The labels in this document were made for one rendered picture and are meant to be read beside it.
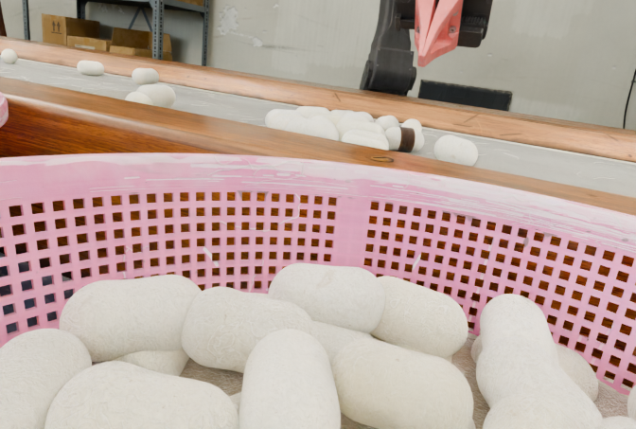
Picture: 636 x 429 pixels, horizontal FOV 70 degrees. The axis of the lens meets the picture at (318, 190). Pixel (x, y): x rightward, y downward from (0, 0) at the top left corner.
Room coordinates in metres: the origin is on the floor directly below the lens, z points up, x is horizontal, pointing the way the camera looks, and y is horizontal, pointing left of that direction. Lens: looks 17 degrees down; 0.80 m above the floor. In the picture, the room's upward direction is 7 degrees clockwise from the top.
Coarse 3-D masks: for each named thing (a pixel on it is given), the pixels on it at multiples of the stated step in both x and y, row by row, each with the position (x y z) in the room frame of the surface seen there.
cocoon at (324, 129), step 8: (296, 120) 0.30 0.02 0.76; (304, 120) 0.30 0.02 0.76; (312, 120) 0.31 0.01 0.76; (320, 120) 0.31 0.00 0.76; (288, 128) 0.30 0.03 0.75; (296, 128) 0.30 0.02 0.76; (304, 128) 0.30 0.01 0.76; (312, 128) 0.30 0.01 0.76; (320, 128) 0.30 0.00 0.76; (328, 128) 0.30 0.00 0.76; (336, 128) 0.31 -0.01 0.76; (320, 136) 0.30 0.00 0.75; (328, 136) 0.30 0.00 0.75; (336, 136) 0.30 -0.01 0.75
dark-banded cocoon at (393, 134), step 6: (390, 132) 0.34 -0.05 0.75; (396, 132) 0.34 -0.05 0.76; (420, 132) 0.35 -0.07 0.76; (390, 138) 0.34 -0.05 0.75; (396, 138) 0.34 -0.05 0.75; (420, 138) 0.34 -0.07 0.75; (390, 144) 0.34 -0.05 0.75; (396, 144) 0.34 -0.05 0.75; (420, 144) 0.34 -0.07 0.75; (396, 150) 0.34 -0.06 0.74; (414, 150) 0.34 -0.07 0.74
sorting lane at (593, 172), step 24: (0, 72) 0.52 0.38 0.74; (24, 72) 0.56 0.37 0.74; (48, 72) 0.59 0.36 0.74; (72, 72) 0.63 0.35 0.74; (120, 96) 0.46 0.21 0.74; (192, 96) 0.53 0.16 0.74; (216, 96) 0.56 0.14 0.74; (240, 120) 0.40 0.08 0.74; (264, 120) 0.41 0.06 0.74; (432, 144) 0.40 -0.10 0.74; (480, 144) 0.44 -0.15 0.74; (504, 144) 0.46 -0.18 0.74; (504, 168) 0.33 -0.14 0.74; (528, 168) 0.35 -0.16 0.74; (552, 168) 0.36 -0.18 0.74; (576, 168) 0.37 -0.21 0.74; (600, 168) 0.39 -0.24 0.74; (624, 168) 0.41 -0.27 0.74; (624, 192) 0.30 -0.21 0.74
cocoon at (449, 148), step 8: (448, 136) 0.32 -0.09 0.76; (456, 136) 0.32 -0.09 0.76; (440, 144) 0.32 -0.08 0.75; (448, 144) 0.31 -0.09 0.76; (456, 144) 0.30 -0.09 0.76; (464, 144) 0.30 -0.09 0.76; (472, 144) 0.30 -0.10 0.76; (440, 152) 0.31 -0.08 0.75; (448, 152) 0.31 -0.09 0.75; (456, 152) 0.30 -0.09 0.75; (464, 152) 0.30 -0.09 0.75; (472, 152) 0.30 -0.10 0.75; (448, 160) 0.31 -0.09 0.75; (456, 160) 0.30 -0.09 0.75; (464, 160) 0.30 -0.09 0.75; (472, 160) 0.30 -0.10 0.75
